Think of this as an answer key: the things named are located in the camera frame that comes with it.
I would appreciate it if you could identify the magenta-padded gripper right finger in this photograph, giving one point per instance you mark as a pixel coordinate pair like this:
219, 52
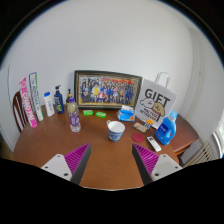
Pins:
164, 166

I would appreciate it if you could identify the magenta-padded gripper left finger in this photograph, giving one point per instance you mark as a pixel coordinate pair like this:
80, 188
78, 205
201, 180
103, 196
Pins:
58, 166

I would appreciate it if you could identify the clear purple-capped water bottle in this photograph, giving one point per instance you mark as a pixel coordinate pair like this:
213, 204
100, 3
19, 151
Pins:
74, 116

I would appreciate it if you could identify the white remote control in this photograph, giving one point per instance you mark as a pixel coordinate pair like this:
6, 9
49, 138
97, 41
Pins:
154, 143

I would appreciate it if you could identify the blue detergent bottle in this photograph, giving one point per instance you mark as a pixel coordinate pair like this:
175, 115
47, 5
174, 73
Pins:
165, 130

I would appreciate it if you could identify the white radiator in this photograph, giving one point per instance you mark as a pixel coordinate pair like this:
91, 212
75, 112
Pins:
200, 155

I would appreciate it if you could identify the flat round red coaster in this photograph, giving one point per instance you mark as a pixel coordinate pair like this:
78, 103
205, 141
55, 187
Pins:
137, 137

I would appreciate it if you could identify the colourful puzzle cube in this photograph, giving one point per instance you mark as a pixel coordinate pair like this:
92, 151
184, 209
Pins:
149, 124

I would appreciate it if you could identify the small tan box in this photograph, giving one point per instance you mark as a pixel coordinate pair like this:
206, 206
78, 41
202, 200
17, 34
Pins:
139, 127

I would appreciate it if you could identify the white and blue paper cup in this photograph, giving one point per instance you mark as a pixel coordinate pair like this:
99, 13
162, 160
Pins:
115, 132

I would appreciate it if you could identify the white bottle with blue cap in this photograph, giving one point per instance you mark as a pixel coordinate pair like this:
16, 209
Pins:
49, 106

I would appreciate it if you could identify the blue tissue pack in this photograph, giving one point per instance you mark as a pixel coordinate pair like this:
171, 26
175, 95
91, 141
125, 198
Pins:
126, 115

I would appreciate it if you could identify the dark blue pump bottle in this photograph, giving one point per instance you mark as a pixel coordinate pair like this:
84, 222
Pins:
59, 101

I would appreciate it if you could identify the white paper gift bag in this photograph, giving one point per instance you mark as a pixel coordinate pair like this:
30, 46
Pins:
156, 100

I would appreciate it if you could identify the long pink and white box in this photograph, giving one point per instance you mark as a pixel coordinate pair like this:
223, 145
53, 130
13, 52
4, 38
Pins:
28, 105

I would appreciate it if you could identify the amber pump bottle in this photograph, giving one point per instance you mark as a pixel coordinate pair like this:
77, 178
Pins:
69, 96

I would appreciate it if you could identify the long green and white box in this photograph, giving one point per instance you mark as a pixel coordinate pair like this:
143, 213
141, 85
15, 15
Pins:
36, 98

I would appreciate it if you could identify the framed group picture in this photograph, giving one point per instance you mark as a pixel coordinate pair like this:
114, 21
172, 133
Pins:
108, 90

